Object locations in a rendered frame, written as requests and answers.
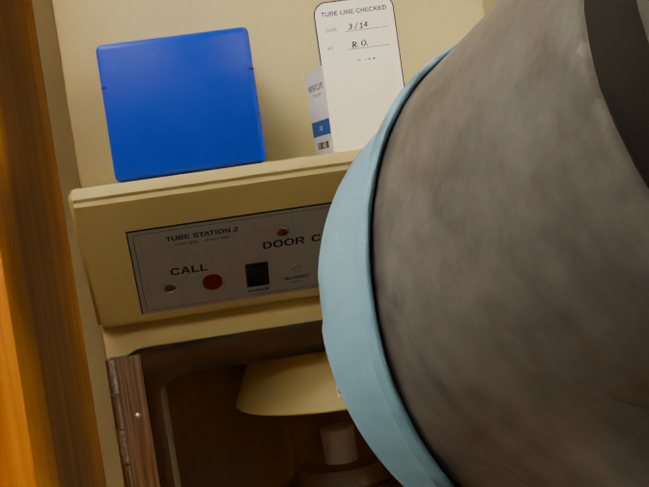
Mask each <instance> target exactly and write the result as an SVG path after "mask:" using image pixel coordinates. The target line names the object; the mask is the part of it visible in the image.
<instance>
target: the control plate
mask: <svg viewBox="0 0 649 487"><path fill-rule="evenodd" d="M331 203H332V202H328V203H322V204H315V205H308V206H302V207H295V208H289V209H282V210H275V211H268V212H261V213H255V214H249V215H236V216H229V217H222V218H216V219H209V220H202V221H196V222H189V223H183V224H176V225H169V226H162V227H156V228H150V229H143V230H136V231H129V232H126V235H127V244H128V249H129V254H130V259H131V264H132V268H133V273H134V278H135V283H136V288H137V293H138V298H139V302H140V307H141V312H142V314H148V313H155V312H160V311H167V310H173V309H180V308H186V307H192V306H198V305H205V304H211V303H218V302H224V301H235V300H242V299H248V298H255V297H260V296H267V295H273V294H280V293H286V292H293V291H298V290H305V289H311V288H318V287H319V280H318V268H319V256H320V249H321V243H322V237H323V233H324V229H325V222H326V218H327V215H328V212H329V209H330V206H331ZM281 226H287V227H289V228H290V230H291V233H290V234H289V235H288V236H287V237H284V238H280V237H277V236H276V234H275V231H276V229H277V228H279V227H281ZM266 261H268V277H269V284H267V285H261V286H254V287H247V282H246V271H245V265H247V264H254V263H260V262H266ZM295 262H299V263H302V269H301V270H300V272H298V273H295V272H294V271H291V265H292V264H293V263H295ZM210 274H218V275H220V276H221V277H222V281H223V283H222V285H221V286H220V287H219V288H218V289H215V290H208V289H206V288H205V287H204V286H203V279H204V278H205V277H206V276H208V275H210ZM169 282H173V283H176V284H177V286H178V289H177V290H176V291H175V292H173V293H166V292H164V291H163V289H162V287H163V285H164V284H166V283H169Z"/></svg>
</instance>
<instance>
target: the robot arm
mask: <svg viewBox="0 0 649 487"><path fill-rule="evenodd" d="M318 280H319V287H320V300H321V307H322V313H323V325H322V333H323V338H324V346H325V350H326V354H327V358H328V362H329V365H330V368H331V371H332V374H333V377H334V380H335V383H336V385H337V387H338V389H339V392H340V394H341V397H342V399H343V401H344V403H345V405H346V407H347V409H348V411H349V413H350V415H351V417H352V419H353V422H354V423H355V425H356V427H357V429H358V430H359V432H360V433H361V435H362V437H363V438H364V440H365V441H366V443H367V444H368V445H369V446H370V448H371V449H372V450H373V452H374V453H375V454H376V456H377V457H378V458H379V460H380V461H381V462H382V463H383V465H384V466H385V467H386V468H387V469H388V470H389V471H390V473H391V474H392V475H393V476H394V477H395V478H396V479H397V480H398V481H399V482H400V483H401V484H402V485H403V486H404V487H649V0H499V1H498V2H497V3H496V4H495V5H494V6H493V7H492V8H491V9H490V10H489V11H488V12H487V13H486V14H485V15H484V17H483V18H482V19H481V20H480V21H479V22H478V23H477V24H476V25H475V26H474V27H473V28H472V29H471V30H470V31H469V32H468V33H467V34H466V35H465V36H464V37H463V38H462V39H461V40H460V41H459V42H458V43H457V44H456V45H453V46H451V47H449V48H447V49H446V50H444V51H443V52H441V53H440V54H439V55H438V56H437V57H436V58H434V59H433V60H431V61H429V62H428V63H427V64H426V65H425V66H424V67H423V68H422V69H421V70H420V71H419V72H418V73H417V74H415V75H414V76H413V77H412V78H411V80H410V81H409V82H408V83H407V85H406V86H405V87H404V88H403V90H402V91H401V92H400V93H399V95H398V96H397V98H396V99H395V101H393V103H392V104H391V106H390V108H389V109H388V111H387V113H386V115H385V117H384V119H383V121H382V122H381V126H380V128H379V130H378V131H377V133H376V134H375V135H374V136H373V137H372V139H371V140H370V141H369V142H368V143H367V144H366V146H365V147H364V148H363V149H362V151H361V152H360V153H359V154H358V156H357V157H356V158H355V160H354V161H353V163H352V165H351V166H350V168H349V169H348V171H347V173H346V174H345V176H344V178H343V180H342V182H341V184H340V185H339V187H338V189H337V191H336V194H335V196H334V198H333V201H332V203H331V206H330V209H329V212H328V215H327V218H326V222H325V226H324V233H323V237H322V243H321V249H320V256H319V268H318Z"/></svg>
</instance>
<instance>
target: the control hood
mask: <svg viewBox="0 0 649 487"><path fill-rule="evenodd" d="M361 151H362V149H359V150H352V151H346V152H338V153H331V154H324V155H317V156H311V157H304V158H291V159H284V160H278V161H270V162H263V163H256V164H249V165H243V166H236V167H229V168H222V169H215V170H209V171H201V172H194V173H187V174H181V175H174V176H167V177H160V178H153V179H147V180H140V181H132V182H125V183H118V184H112V185H105V186H92V187H85V188H79V189H72V190H71V195H68V200H69V206H70V210H71V217H72V221H73V225H74V229H75V233H76V237H77V240H78V244H79V249H80V253H81V257H82V261H83V265H84V269H85V273H86V276H87V280H88V284H89V288H90V292H91V296H92V301H93V305H94V309H95V312H96V316H97V320H98V324H99V325H102V326H103V328H104V329H105V328H111V327H117V326H123V325H130V324H136V323H143V322H149V321H155V320H161V319H168V318H174V317H181V316H186V315H193V314H199V313H206V312H212V311H218V310H224V309H231V308H237V307H244V306H249V305H256V304H262V303H268V302H275V301H286V300H292V299H299V298H305V297H312V296H318V295H319V294H320V287H318V288H311V289H305V290H298V291H293V292H286V293H280V294H273V295H267V296H260V297H255V298H248V299H242V300H235V301H224V302H218V303H211V304H205V305H198V306H192V307H186V308H180V309H173V310H167V311H160V312H155V313H148V314H142V312H141V307H140V302H139V298H138V293H137V288H136V283H135V278H134V273H133V268H132V264H131V259H130V254H129V249H128V244H127V235H126V232H129V231H136V230H143V229H150V228H156V227H162V226H169V225H176V224H183V223H189V222H196V221H202V220H209V219H216V218H222V217H229V216H236V215H249V214H255V213H261V212H268V211H275V210H282V209H289V208H295V207H302V206H308V205H315V204H322V203H328V202H332V201H333V198H334V196H335V194H336V191H337V189H338V187H339V185H340V184H341V182H342V180H343V178H344V176H345V174H346V173H347V171H348V169H349V168H350V166H351V165H352V163H353V161H354V160H355V158H356V157H357V156H358V154H359V153H360V152H361Z"/></svg>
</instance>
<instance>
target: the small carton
mask: <svg viewBox="0 0 649 487"><path fill-rule="evenodd" d="M305 81H306V88H307V95H308V101H309V108H310V115H311V122H312V129H313V135H314V142H315V149H316V156H317V155H324V154H331V153H338V152H346V151H352V150H359V149H363V148H364V147H365V146H366V144H367V143H368V142H369V141H370V140H371V139H372V137H373V136H374V135H375V134H376V133H377V131H378V130H379V128H380V126H381V122H382V121H383V119H384V117H385V115H386V113H387V111H388V109H389V108H390V106H391V104H392V103H393V101H395V99H396V98H397V94H396V87H395V80H394V73H393V67H392V59H391V57H387V58H380V59H372V60H363V61H355V62H347V63H339V64H331V65H322V66H320V67H318V68H316V69H314V70H312V71H310V72H308V73H307V74H306V75H305Z"/></svg>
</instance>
